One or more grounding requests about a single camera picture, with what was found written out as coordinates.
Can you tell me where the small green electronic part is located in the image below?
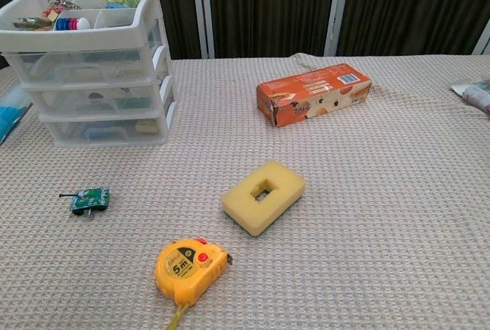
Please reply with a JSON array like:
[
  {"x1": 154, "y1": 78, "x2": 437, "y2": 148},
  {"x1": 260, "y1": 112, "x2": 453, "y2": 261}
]
[{"x1": 59, "y1": 187, "x2": 111, "y2": 217}]

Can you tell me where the clear plastic drawer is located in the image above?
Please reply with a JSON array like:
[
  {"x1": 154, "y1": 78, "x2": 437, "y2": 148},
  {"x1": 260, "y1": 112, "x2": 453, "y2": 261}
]
[
  {"x1": 21, "y1": 77, "x2": 175, "y2": 119},
  {"x1": 2, "y1": 43, "x2": 169, "y2": 88},
  {"x1": 40, "y1": 103, "x2": 178, "y2": 148}
]

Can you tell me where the orange cardboard box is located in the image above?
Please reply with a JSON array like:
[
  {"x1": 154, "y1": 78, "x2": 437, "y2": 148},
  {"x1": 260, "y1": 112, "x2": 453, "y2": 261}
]
[{"x1": 256, "y1": 62, "x2": 371, "y2": 128}]

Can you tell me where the yellow sponge with hole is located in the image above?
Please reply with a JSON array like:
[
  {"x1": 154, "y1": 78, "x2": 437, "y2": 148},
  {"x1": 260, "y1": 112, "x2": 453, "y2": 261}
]
[{"x1": 220, "y1": 159, "x2": 307, "y2": 237}]

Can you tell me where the beige small block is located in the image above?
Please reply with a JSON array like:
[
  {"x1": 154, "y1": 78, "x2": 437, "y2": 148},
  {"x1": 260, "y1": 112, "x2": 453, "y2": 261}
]
[{"x1": 134, "y1": 118, "x2": 160, "y2": 134}]

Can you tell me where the green flat pad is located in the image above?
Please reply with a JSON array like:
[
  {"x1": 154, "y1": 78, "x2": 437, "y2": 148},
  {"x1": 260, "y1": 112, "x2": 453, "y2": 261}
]
[{"x1": 114, "y1": 94, "x2": 156, "y2": 109}]

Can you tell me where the yellow tape measure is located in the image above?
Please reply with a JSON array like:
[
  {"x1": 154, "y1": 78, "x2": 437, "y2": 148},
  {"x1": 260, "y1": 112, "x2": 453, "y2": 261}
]
[{"x1": 154, "y1": 237, "x2": 234, "y2": 330}]

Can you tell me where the dark pleated curtain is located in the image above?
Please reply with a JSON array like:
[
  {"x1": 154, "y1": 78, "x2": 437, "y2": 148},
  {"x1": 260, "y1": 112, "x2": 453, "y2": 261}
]
[{"x1": 0, "y1": 0, "x2": 490, "y2": 60}]

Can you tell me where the beige woven tablecloth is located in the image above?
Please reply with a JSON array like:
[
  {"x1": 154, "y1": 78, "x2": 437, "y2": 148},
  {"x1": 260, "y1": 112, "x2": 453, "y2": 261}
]
[{"x1": 0, "y1": 53, "x2": 490, "y2": 330}]

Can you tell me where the blue clips packet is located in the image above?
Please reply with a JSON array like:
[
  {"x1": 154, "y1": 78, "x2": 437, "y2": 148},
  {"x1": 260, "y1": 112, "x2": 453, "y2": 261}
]
[{"x1": 103, "y1": 0, "x2": 141, "y2": 11}]

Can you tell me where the stack of coloured discs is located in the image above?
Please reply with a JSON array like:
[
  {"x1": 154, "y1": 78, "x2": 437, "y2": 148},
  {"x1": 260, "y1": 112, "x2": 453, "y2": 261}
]
[{"x1": 54, "y1": 15, "x2": 92, "y2": 31}]

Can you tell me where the floral tissue packet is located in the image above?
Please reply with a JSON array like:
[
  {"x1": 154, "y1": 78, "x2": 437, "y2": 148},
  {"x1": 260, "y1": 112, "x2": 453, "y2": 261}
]
[{"x1": 449, "y1": 79, "x2": 490, "y2": 116}]

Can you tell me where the blue plastic wrap roll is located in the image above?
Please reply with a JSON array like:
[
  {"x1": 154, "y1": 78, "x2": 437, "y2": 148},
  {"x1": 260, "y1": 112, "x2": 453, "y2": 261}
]
[{"x1": 0, "y1": 88, "x2": 34, "y2": 145}]

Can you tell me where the white screen frame post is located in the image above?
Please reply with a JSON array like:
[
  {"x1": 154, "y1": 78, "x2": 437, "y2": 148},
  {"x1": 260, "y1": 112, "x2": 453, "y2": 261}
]
[
  {"x1": 471, "y1": 19, "x2": 490, "y2": 56},
  {"x1": 325, "y1": 0, "x2": 352, "y2": 57},
  {"x1": 189, "y1": 0, "x2": 216, "y2": 59}
]

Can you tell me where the white compartment organizer box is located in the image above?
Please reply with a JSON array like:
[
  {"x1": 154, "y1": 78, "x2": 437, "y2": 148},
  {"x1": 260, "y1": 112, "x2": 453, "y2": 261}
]
[{"x1": 0, "y1": 0, "x2": 178, "y2": 149}]

